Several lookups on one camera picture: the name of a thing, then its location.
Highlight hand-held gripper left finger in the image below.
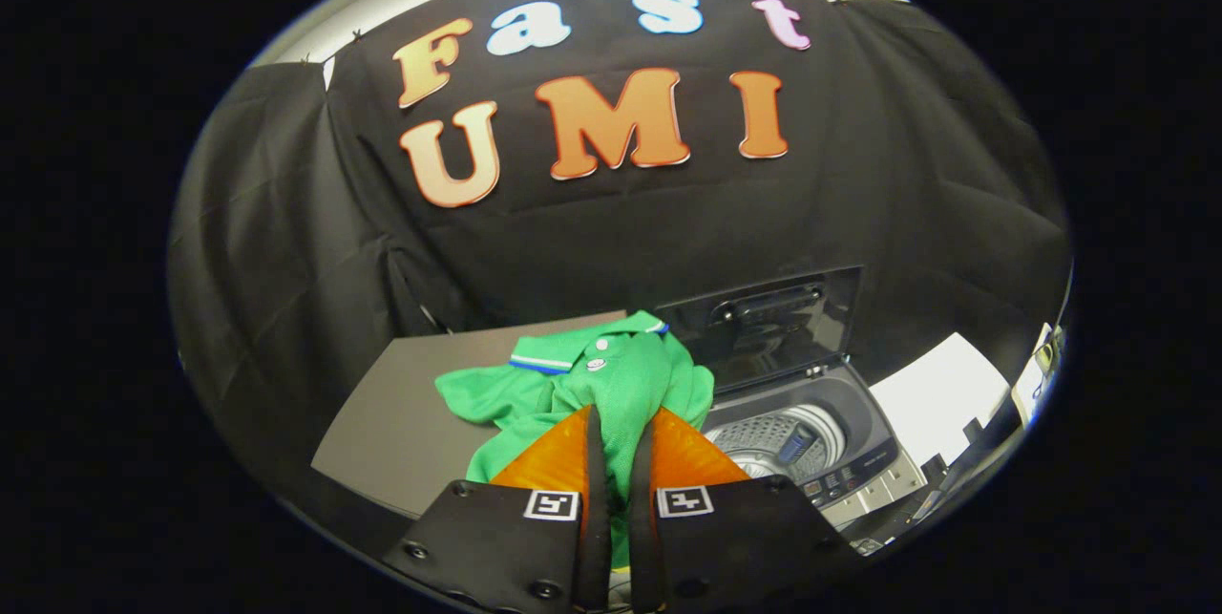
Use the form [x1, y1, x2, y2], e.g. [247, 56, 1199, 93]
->
[382, 404, 612, 614]

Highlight dark glass washing machine lid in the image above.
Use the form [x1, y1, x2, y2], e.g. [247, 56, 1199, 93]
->
[654, 265, 862, 395]

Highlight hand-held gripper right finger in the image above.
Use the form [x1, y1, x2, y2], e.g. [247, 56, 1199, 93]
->
[628, 404, 860, 614]

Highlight green polo shirt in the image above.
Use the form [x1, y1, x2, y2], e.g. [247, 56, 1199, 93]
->
[434, 310, 715, 577]

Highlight grey washing machine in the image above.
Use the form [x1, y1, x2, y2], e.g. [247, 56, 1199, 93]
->
[702, 361, 929, 539]

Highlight white shelf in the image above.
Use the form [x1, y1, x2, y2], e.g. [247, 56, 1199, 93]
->
[1012, 323, 1065, 424]

